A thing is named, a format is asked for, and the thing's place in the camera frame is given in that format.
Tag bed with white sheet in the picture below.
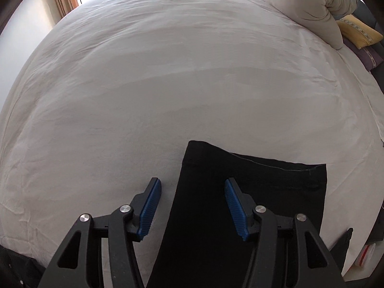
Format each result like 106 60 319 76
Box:
0 0 384 288

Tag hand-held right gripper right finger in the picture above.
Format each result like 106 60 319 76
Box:
224 178 345 288

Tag yellow pillow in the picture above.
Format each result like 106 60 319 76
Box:
336 14 384 48

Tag dark cloth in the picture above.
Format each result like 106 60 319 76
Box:
0 244 48 288

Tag white flat cloth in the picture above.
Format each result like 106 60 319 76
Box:
337 48 384 144

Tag grey upholstered headboard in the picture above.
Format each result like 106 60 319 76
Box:
355 0 384 75

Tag rolled white duvet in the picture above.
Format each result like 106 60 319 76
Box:
223 0 359 50

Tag white container with red stripe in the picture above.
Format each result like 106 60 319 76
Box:
354 241 377 269

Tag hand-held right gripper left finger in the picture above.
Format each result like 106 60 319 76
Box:
39 178 162 288

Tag black pants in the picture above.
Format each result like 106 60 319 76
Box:
146 140 354 288

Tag purple pillow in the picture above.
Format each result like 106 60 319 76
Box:
342 36 383 72

